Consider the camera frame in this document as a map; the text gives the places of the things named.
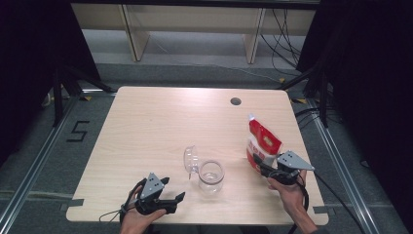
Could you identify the person's left hand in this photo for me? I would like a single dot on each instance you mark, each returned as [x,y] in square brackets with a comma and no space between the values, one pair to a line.
[134,224]

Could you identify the short aluminium floor rail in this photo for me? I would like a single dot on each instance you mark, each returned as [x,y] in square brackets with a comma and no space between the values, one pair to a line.
[32,195]

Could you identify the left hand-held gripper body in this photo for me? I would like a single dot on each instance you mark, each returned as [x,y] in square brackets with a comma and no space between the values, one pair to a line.
[150,188]

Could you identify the clear glass jar with lid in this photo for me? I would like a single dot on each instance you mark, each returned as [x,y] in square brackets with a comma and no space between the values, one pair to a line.
[211,178]

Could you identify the red and white bag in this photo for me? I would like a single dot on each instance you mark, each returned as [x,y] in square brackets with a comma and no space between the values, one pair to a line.
[264,139]

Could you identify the person's right hand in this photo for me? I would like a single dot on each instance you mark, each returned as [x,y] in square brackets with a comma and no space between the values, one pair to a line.
[292,195]

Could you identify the light wooden shelf unit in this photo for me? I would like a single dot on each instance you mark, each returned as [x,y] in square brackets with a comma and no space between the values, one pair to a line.
[195,16]

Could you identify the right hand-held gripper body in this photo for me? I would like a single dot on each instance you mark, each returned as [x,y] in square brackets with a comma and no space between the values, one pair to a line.
[292,162]

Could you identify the black metal stand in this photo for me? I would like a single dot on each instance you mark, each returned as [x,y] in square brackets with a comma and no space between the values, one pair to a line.
[323,104]
[57,97]

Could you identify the black curtain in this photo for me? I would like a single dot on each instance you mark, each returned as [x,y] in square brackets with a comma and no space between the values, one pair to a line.
[373,81]
[29,48]

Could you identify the grey tape strip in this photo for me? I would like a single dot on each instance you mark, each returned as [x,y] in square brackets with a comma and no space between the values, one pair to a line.
[320,209]
[75,202]

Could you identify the long aluminium floor rail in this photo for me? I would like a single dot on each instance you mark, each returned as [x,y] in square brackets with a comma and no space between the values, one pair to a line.
[39,159]
[341,169]

